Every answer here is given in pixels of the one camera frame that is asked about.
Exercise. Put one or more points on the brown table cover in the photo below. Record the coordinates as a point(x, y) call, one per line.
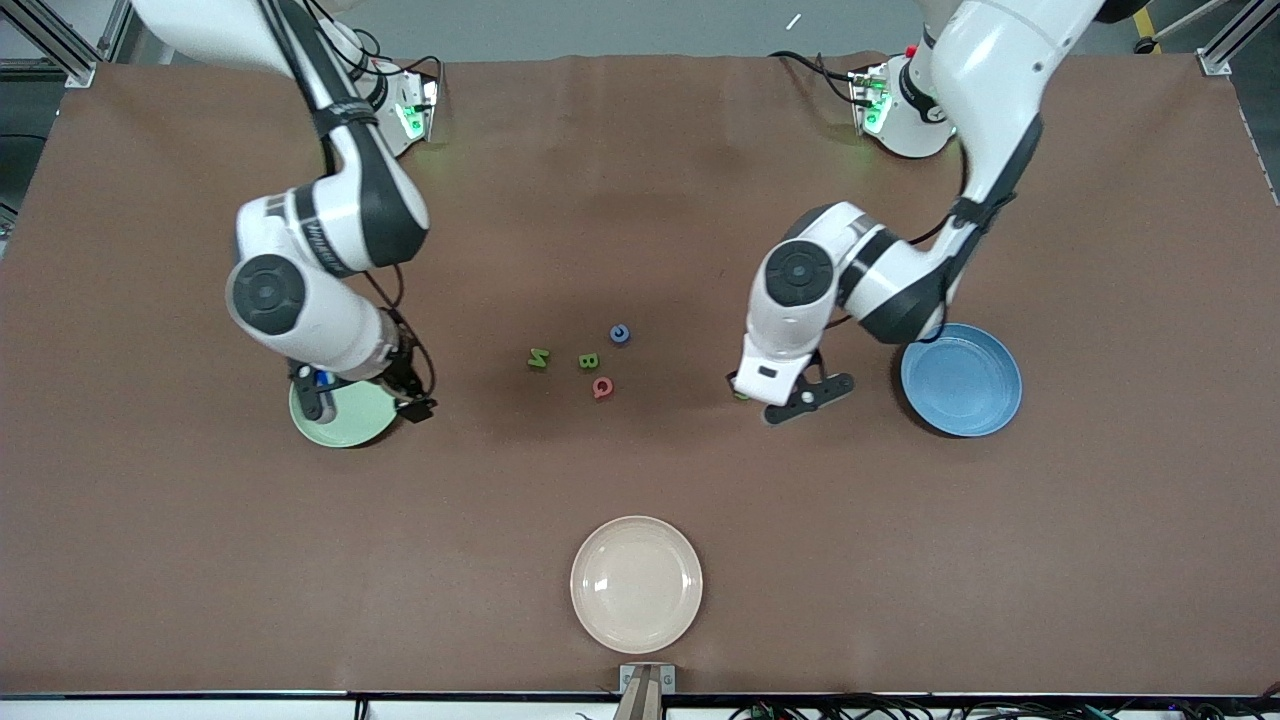
point(850, 550)

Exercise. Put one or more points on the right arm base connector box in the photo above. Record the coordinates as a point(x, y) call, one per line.
point(418, 110)

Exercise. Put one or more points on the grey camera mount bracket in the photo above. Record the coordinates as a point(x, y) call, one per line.
point(645, 700)

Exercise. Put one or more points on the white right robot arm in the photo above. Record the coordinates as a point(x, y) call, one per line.
point(300, 320)

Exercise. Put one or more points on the cream plate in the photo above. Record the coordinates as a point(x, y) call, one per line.
point(636, 585)

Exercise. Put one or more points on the green letter B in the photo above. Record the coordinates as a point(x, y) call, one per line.
point(585, 361)

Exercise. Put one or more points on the blue letter C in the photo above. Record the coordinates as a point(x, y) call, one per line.
point(613, 334)

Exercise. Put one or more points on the green plate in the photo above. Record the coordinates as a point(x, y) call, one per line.
point(350, 425)

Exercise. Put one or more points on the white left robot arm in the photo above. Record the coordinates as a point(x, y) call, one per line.
point(990, 80)

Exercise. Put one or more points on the blue plate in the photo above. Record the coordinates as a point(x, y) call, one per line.
point(965, 385)

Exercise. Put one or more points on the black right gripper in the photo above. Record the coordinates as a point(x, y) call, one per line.
point(403, 376)

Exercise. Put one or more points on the green letter N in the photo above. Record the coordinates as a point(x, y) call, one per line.
point(538, 357)

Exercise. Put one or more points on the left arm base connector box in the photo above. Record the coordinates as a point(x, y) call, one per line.
point(868, 100)

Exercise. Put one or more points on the aluminium frame profile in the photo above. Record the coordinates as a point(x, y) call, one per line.
point(1215, 62)
point(75, 68)

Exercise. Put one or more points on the red letter Q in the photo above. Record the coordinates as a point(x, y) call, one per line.
point(594, 386)

